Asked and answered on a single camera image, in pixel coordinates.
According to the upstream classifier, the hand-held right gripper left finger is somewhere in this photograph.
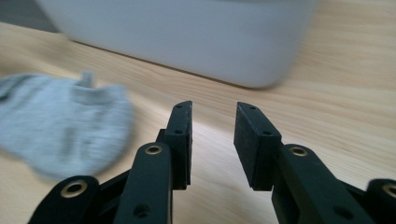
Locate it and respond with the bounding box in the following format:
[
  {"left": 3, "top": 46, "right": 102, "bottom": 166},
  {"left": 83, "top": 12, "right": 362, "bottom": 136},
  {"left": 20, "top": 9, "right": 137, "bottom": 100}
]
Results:
[{"left": 113, "top": 100, "right": 193, "bottom": 224}]

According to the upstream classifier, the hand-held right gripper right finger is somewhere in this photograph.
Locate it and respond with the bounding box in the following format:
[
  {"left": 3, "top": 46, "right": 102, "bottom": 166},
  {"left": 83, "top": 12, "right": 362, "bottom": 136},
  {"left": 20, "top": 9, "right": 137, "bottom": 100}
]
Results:
[{"left": 233, "top": 102, "right": 376, "bottom": 224}]

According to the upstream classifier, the grey sock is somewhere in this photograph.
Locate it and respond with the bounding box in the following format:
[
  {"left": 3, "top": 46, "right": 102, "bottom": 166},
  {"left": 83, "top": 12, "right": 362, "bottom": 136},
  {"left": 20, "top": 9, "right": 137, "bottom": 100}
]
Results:
[{"left": 0, "top": 71, "right": 134, "bottom": 182}]

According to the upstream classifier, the white compartment storage box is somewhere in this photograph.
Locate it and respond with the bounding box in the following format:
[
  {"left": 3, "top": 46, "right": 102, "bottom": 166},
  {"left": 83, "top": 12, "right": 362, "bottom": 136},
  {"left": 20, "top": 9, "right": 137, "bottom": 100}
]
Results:
[{"left": 35, "top": 0, "right": 318, "bottom": 90}]

